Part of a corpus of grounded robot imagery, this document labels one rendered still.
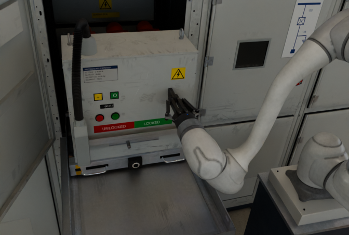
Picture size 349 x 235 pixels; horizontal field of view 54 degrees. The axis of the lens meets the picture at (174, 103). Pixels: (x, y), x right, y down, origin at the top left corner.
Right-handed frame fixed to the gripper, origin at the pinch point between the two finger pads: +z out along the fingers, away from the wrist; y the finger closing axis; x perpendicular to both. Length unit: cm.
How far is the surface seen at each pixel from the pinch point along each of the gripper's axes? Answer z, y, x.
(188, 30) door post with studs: 31.5, 15.7, 13.1
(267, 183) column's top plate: -11, 47, -48
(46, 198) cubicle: 29, -56, -77
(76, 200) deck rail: -10, -39, -38
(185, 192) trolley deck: -15.0, 3.8, -38.4
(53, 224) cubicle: 29, -56, -99
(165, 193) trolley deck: -13.7, -4.4, -38.4
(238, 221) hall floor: 22, 62, -123
